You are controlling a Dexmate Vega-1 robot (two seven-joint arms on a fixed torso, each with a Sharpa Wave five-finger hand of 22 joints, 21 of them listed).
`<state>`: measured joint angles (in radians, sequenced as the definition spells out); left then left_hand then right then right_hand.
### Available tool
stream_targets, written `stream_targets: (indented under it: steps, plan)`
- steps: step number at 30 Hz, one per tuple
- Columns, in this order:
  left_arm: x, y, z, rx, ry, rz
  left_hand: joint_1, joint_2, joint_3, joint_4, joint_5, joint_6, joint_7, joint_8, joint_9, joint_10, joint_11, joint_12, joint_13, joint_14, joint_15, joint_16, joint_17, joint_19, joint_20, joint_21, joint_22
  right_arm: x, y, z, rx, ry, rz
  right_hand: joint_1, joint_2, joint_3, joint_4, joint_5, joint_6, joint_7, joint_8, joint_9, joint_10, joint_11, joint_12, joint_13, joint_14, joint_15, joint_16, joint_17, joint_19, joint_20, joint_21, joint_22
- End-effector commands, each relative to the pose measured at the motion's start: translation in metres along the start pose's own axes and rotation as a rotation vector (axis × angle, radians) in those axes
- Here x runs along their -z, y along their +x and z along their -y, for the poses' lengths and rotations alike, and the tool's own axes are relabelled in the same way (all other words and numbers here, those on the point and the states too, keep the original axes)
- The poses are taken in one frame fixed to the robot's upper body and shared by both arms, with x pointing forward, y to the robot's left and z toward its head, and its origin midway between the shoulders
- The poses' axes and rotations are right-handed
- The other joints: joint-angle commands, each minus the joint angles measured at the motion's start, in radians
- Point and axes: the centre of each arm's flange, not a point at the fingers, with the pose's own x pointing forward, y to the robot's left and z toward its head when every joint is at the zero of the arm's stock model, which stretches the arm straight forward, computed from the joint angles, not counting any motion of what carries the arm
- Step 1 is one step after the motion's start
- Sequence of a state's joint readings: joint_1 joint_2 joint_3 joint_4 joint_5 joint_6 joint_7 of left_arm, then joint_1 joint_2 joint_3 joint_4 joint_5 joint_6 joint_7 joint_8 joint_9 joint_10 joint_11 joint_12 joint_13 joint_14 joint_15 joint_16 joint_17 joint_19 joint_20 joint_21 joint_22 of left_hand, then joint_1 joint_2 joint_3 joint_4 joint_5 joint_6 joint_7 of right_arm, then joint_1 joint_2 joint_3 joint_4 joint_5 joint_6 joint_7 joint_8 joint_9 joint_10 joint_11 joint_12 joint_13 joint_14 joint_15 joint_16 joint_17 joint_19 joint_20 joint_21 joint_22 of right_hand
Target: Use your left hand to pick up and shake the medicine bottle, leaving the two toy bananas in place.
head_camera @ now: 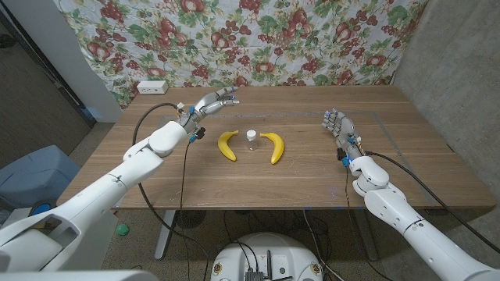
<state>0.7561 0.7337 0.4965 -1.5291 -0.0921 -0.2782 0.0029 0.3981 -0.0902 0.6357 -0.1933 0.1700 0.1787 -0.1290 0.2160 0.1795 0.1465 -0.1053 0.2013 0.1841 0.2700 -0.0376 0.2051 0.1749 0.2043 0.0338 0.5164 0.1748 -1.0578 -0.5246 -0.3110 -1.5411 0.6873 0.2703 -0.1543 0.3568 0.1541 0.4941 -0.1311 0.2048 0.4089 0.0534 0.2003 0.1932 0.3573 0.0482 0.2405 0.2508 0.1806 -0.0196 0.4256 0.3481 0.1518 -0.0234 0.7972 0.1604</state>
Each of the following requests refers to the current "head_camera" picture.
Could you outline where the yellow toy banana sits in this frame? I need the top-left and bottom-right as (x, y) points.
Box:
(217, 130), (240, 162)
(259, 132), (285, 165)

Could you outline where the white table leg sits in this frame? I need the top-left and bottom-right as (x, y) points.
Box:
(154, 209), (177, 261)

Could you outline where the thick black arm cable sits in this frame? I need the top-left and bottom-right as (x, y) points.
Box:
(364, 151), (500, 254)
(131, 102), (210, 281)

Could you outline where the clear medicine bottle white cap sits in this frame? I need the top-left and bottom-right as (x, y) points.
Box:
(245, 130), (259, 151)

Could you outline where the thin black left wrist cable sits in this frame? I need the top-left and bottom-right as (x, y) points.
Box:
(178, 140), (192, 281)

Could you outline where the blue-grey plastic bin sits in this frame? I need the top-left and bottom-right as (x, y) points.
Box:
(0, 144), (81, 210)

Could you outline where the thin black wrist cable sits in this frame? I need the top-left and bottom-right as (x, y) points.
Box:
(178, 140), (192, 281)
(344, 165), (355, 223)

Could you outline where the floral fruit print backdrop cloth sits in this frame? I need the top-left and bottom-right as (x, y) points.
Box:
(54, 0), (429, 110)

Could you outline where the black door frame strip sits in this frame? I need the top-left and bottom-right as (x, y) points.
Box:
(0, 9), (98, 128)

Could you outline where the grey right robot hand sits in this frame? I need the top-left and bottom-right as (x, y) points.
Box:
(321, 109), (366, 161)

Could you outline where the blue and black foot pedal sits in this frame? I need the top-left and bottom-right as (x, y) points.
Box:
(27, 200), (55, 216)

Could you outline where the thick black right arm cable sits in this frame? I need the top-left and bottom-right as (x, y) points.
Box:
(364, 151), (500, 254)

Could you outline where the white power strip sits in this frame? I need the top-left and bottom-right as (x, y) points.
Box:
(136, 80), (170, 95)

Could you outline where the grey floor cable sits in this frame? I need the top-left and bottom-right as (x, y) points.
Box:
(302, 208), (345, 281)

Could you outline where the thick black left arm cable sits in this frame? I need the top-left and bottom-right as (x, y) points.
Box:
(131, 102), (210, 281)

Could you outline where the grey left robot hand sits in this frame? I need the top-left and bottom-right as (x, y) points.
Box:
(178, 86), (241, 136)

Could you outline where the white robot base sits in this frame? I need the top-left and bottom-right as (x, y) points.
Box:
(209, 232), (324, 281)

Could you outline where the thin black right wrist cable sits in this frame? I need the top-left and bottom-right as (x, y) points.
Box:
(344, 165), (355, 223)

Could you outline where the grey table leg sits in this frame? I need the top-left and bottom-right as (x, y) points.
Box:
(353, 208), (379, 261)

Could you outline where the black round floor grille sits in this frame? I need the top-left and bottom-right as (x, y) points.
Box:
(174, 209), (207, 229)

